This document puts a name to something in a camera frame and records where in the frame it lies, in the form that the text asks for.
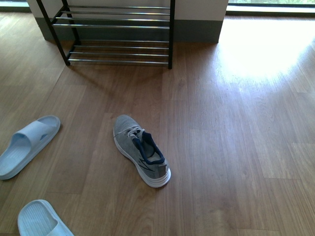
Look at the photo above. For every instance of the grey knit sneaker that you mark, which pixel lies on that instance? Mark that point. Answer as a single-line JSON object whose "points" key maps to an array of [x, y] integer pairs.
{"points": [[138, 146]]}

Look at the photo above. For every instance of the light blue slide sandal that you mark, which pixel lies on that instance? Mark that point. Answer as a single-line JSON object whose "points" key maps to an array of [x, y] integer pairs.
{"points": [[26, 143], [38, 218]]}

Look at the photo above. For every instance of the black metal shoe rack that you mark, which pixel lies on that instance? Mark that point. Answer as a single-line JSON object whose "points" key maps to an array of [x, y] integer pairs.
{"points": [[127, 32]]}

